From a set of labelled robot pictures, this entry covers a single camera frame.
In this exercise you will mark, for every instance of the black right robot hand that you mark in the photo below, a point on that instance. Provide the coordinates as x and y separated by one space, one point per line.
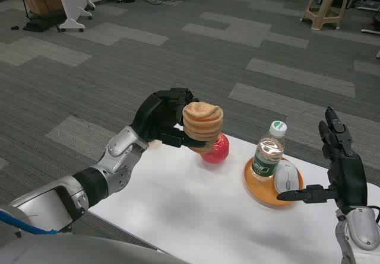
345 169

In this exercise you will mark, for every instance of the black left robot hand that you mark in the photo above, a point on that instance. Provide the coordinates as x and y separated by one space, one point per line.
154 118

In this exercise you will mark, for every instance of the ridged orange bread loaf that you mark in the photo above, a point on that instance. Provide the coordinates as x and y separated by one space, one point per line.
202 124

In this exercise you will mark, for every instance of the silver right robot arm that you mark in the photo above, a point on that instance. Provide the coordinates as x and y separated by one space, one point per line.
357 234

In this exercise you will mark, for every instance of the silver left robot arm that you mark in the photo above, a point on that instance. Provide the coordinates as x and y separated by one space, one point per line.
74 184

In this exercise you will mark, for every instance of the white computer mouse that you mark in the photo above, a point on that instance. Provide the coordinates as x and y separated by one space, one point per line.
287 179

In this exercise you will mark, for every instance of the red apple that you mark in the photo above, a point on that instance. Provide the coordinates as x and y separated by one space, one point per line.
218 152

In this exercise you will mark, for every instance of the clear water bottle green label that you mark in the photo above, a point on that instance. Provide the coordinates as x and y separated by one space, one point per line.
268 152

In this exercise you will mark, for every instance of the orange round plate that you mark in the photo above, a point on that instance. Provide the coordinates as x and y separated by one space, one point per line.
267 188

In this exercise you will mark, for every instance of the white rolling partition stand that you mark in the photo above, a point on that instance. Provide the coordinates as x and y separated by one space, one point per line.
75 6

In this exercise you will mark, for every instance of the silver robot chest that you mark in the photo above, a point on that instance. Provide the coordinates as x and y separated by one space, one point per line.
89 249

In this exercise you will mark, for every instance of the beige plastic stool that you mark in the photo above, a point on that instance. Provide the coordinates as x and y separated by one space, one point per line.
326 7

